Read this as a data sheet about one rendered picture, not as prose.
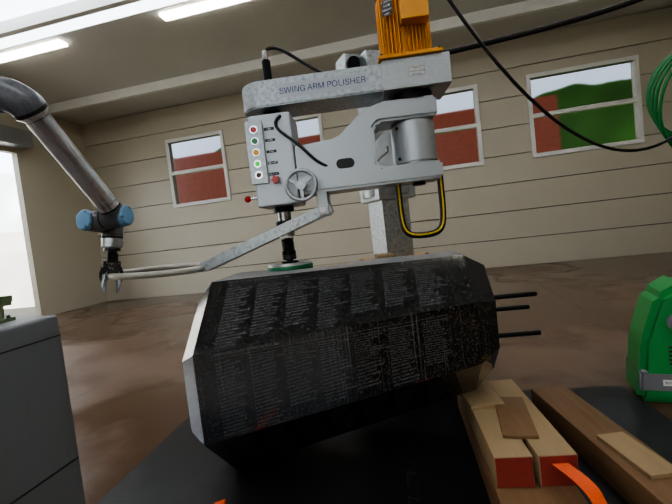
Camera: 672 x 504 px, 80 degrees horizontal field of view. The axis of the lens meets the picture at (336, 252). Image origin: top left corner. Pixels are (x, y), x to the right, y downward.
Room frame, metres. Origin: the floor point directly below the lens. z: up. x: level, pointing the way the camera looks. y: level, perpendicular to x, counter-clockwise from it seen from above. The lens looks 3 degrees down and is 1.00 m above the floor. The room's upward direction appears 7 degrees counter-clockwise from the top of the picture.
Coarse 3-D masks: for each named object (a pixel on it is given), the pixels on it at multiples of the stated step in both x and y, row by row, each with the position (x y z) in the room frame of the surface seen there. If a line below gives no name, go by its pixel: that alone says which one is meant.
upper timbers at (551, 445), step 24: (504, 384) 1.72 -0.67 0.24; (528, 408) 1.48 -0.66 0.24; (480, 432) 1.39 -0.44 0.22; (552, 432) 1.30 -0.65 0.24; (504, 456) 1.20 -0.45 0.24; (528, 456) 1.19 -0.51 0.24; (552, 456) 1.18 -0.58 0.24; (576, 456) 1.17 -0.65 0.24; (504, 480) 1.20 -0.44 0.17; (528, 480) 1.19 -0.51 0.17; (552, 480) 1.18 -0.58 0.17
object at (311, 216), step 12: (300, 216) 1.89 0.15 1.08; (312, 216) 1.89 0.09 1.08; (324, 216) 2.00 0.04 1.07; (276, 228) 1.90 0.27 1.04; (288, 228) 1.90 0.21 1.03; (252, 240) 1.91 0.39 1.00; (264, 240) 1.91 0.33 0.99; (228, 252) 1.92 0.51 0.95; (240, 252) 1.91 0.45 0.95; (204, 264) 1.93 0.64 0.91; (216, 264) 1.92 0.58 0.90
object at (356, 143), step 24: (432, 96) 1.82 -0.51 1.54; (360, 120) 1.83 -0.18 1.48; (384, 120) 1.84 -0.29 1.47; (312, 144) 1.86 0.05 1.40; (336, 144) 1.84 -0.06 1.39; (360, 144) 1.83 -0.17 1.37; (312, 168) 1.85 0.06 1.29; (336, 168) 1.84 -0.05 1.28; (360, 168) 1.83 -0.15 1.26; (384, 168) 1.84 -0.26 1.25; (408, 168) 1.82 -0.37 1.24; (432, 168) 1.81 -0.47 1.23; (336, 192) 1.96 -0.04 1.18
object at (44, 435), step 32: (32, 320) 1.08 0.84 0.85; (0, 352) 0.98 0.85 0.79; (32, 352) 1.06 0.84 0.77; (0, 384) 0.97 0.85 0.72; (32, 384) 1.05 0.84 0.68; (64, 384) 1.14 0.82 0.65; (0, 416) 0.96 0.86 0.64; (32, 416) 1.03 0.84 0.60; (64, 416) 1.12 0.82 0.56; (0, 448) 0.95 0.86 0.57; (32, 448) 1.02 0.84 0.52; (64, 448) 1.11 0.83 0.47; (0, 480) 0.94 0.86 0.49; (32, 480) 1.01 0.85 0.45; (64, 480) 1.09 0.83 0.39
